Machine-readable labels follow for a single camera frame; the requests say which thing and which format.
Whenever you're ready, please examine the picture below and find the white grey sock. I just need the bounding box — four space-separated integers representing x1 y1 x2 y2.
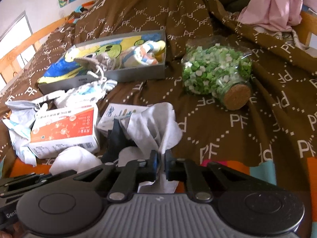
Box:
118 102 183 193

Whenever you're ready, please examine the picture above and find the small white blue box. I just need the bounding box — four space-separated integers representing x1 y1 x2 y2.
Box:
97 103 147 136

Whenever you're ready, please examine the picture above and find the white crumpled tissue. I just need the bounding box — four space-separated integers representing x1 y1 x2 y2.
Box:
49 146 102 175

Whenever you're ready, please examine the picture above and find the white blue patterned pouch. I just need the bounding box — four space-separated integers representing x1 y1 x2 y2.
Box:
54 79 118 108

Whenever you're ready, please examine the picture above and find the orange white medicine box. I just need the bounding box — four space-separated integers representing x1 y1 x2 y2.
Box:
28 104 100 159

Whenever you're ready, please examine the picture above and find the grey cardboard box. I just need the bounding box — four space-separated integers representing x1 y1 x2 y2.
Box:
38 30 167 94

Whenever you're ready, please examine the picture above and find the striped colourful sock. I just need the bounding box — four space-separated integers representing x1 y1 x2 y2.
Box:
119 40 166 68

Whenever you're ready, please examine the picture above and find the brown PF patterned blanket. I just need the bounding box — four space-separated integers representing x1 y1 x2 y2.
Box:
0 0 317 196

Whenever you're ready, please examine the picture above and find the glass jar of green stars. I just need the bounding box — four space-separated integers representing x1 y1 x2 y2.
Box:
181 36 253 111

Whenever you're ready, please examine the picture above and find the window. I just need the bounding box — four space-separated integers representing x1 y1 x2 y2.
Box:
1 11 36 89

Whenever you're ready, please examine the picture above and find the pink cloth garment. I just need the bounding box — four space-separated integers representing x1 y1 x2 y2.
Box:
238 0 303 32

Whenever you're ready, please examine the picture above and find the grey drawstring pouch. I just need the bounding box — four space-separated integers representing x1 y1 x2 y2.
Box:
74 52 116 79

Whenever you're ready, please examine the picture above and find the wooden bed rail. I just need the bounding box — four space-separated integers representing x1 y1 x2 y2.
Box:
1 16 70 84

